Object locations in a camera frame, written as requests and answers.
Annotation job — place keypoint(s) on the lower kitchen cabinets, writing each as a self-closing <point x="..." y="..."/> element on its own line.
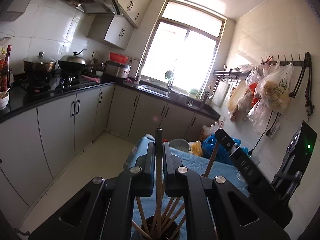
<point x="41" y="134"/>

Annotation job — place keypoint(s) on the wall hook rack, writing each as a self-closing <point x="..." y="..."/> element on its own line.
<point x="270" y="60"/>

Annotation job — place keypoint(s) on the blue plastic bag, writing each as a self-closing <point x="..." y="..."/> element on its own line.
<point x="222" y="155"/>

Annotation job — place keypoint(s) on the white colander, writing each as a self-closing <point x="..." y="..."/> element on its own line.
<point x="180" y="144"/>

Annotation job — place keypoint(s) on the light wooden chopstick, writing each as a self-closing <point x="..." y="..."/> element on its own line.
<point x="212" y="159"/>

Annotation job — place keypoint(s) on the yellow plastic bag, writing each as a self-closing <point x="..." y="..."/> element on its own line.
<point x="196" y="148"/>

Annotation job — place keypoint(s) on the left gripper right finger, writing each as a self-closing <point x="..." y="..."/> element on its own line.
<point x="175" y="182"/>

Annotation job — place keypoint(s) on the black wok with lid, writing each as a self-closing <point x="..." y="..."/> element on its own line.
<point x="72" y="64"/>

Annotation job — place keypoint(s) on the dark wooden chopstick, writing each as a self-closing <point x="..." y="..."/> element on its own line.
<point x="158" y="152"/>

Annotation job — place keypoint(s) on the pile of wooden chopsticks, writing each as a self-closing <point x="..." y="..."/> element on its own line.
<point x="149" y="223"/>

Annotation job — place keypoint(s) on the red basin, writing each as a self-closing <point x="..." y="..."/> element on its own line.
<point x="118" y="58"/>

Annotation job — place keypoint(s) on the steel pot with lid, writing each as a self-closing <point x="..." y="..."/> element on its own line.
<point x="39" y="64"/>

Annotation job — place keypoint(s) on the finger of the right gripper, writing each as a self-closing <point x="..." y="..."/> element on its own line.
<point x="233" y="149"/>

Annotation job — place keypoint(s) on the window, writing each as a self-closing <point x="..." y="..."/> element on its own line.
<point x="185" y="40"/>

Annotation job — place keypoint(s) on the blue table cloth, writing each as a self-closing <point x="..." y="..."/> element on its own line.
<point x="195" y="189"/>

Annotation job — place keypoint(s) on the kitchen faucet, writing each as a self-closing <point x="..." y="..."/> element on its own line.
<point x="169" y="76"/>

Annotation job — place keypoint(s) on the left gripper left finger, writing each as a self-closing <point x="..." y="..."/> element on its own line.
<point x="143" y="156"/>

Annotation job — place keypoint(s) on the white bowl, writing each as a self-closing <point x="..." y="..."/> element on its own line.
<point x="4" y="99"/>

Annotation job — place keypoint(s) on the silver rice cooker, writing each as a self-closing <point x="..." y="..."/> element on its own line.
<point x="117" y="69"/>

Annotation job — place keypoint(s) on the hanging plastic bags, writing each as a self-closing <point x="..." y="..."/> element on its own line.
<point x="264" y="92"/>

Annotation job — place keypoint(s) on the upper wall cabinet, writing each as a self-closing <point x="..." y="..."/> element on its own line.
<point x="116" y="30"/>

